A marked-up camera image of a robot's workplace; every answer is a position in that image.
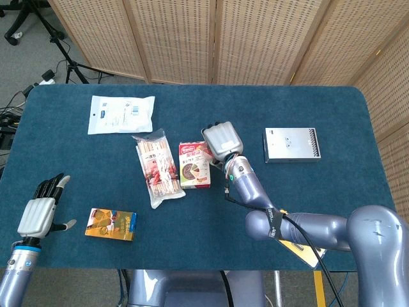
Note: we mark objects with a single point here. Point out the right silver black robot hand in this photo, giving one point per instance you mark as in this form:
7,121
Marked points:
223,139

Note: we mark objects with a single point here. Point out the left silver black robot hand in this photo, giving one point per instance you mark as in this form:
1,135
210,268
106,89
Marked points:
36,214

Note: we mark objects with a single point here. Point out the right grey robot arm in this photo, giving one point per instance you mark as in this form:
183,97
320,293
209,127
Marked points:
319,227

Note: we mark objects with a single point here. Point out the red white snack box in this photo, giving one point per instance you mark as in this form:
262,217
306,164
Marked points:
193,169

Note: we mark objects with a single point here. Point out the silver earbuds box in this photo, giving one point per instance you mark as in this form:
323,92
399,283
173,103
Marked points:
287,145

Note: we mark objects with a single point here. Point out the clear snack stick packet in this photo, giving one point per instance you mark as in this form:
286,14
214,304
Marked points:
158,169

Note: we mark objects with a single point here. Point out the yellow blue carton box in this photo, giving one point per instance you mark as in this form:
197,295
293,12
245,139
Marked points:
110,225

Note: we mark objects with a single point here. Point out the blue felt table cover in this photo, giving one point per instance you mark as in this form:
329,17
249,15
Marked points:
112,179

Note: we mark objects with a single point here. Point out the wicker folding screen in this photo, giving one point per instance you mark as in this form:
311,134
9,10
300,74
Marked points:
255,38

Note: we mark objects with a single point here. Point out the white plastic pouch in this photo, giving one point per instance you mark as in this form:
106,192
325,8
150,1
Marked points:
119,115

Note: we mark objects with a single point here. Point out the white power strip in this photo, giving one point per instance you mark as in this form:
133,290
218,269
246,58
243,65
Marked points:
44,82

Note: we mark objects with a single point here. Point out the black power adapter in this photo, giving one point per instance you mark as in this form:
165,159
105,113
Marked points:
48,75

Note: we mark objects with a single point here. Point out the yellow razor blister pack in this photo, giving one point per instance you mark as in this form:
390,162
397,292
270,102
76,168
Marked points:
306,254

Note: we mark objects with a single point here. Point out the grey robot torso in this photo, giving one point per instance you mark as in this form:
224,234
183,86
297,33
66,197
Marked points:
191,288

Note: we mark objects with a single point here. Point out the silver table leg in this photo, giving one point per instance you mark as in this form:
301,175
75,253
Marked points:
278,288

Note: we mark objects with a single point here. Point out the black tripod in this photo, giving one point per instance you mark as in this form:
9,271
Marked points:
68,59

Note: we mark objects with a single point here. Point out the black office chair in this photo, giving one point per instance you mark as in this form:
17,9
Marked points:
28,14

